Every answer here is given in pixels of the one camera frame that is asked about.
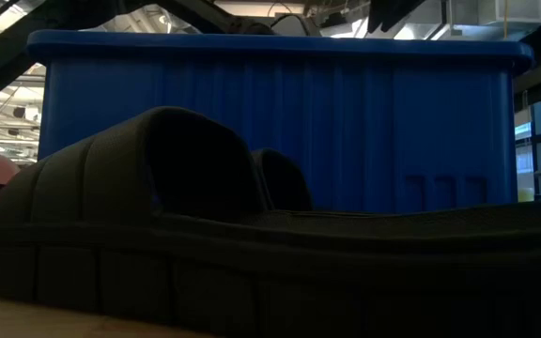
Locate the grey ceiling duct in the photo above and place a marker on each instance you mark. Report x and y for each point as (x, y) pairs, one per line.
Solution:
(496, 11)

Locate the blue plastic bin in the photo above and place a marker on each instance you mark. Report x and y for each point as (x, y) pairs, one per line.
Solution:
(345, 117)

